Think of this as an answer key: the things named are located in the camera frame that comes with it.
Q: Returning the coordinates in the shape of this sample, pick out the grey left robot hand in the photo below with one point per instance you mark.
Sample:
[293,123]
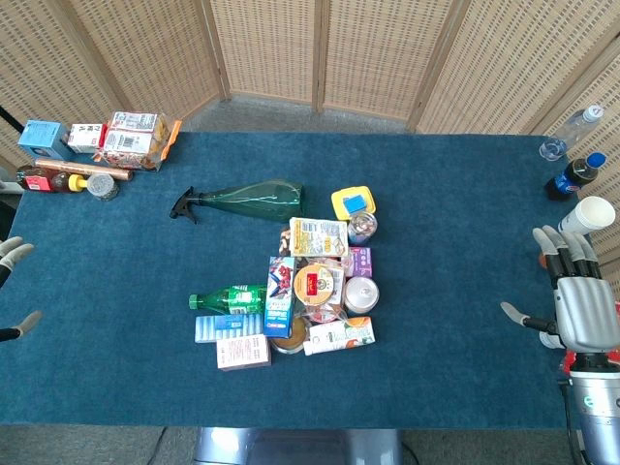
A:
[10,257]

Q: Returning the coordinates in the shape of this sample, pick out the dark nut snack bag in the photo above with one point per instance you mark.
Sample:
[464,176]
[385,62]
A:
[284,240]

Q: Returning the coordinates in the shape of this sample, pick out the yellow white printed snack box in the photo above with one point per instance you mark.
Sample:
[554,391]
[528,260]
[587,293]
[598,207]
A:
[318,237]

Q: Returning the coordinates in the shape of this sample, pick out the yellow box with blue sponge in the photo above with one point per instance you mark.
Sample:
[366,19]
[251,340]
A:
[354,200]

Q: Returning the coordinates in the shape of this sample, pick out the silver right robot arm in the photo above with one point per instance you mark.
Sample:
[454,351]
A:
[595,407]

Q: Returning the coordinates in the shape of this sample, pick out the silver round tin can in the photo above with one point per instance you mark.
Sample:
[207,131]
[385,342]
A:
[361,294]

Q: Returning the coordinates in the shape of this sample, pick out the clear water bottle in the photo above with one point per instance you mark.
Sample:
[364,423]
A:
[569,132]

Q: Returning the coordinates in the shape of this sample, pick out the pink white printed box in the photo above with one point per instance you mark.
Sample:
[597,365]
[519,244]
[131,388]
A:
[243,351]

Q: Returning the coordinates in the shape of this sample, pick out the grey speckled round jar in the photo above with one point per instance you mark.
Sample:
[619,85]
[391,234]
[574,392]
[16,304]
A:
[102,187]

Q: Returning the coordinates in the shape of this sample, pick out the light blue cardboard box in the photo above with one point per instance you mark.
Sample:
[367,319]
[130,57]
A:
[42,139]

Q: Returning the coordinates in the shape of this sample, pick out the purple white small box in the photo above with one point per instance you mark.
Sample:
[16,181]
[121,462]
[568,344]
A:
[359,262]

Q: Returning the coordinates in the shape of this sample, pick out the round orange lid container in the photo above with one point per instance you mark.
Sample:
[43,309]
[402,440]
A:
[314,284]

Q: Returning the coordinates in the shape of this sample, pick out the large clear snack bag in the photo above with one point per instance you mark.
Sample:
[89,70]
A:
[135,140]

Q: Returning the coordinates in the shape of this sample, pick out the clear wrapped snack pack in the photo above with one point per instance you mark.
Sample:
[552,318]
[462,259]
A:
[325,312]

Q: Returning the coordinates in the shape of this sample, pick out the copper coloured long tube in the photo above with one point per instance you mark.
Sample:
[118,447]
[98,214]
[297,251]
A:
[82,169]

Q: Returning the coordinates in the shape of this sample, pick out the blue table cloth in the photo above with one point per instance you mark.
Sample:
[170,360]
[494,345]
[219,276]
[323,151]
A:
[310,310]

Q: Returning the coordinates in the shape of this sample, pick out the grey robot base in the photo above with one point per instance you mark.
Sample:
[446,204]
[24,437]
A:
[295,446]

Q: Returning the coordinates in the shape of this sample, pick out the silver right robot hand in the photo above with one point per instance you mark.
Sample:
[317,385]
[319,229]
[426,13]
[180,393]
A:
[581,310]

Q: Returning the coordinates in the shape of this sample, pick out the amber tea bottle yellow cap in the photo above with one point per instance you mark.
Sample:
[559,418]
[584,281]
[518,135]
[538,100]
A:
[46,180]

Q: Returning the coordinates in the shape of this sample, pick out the blue red white carton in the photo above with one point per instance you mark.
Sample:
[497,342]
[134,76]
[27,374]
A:
[280,296]

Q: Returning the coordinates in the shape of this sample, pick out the woven bamboo folding screen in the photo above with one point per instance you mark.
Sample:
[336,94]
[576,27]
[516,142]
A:
[310,53]

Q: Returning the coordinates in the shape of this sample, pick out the white paper cup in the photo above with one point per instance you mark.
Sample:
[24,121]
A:
[587,216]

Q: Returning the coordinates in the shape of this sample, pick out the amber glass jar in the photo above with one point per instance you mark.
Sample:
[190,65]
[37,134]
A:
[290,339]

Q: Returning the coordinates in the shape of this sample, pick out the green spray bottle black trigger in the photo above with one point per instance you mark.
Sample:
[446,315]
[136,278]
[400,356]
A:
[252,200]

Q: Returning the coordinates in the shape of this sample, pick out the light blue ribbed pack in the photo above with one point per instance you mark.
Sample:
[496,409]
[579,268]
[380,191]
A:
[227,328]

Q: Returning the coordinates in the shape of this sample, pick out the dark cola bottle blue cap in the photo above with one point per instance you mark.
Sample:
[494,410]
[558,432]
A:
[574,176]

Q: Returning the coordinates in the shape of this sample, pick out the green plastic soda bottle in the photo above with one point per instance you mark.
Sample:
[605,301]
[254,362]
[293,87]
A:
[227,299]

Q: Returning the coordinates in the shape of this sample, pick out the white orange juice carton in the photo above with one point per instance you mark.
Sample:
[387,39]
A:
[339,335]

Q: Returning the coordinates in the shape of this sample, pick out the small white red carton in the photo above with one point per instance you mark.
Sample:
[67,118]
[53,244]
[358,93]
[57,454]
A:
[85,138]

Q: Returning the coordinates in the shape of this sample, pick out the small printed drink can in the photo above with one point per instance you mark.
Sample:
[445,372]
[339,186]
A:
[362,227]

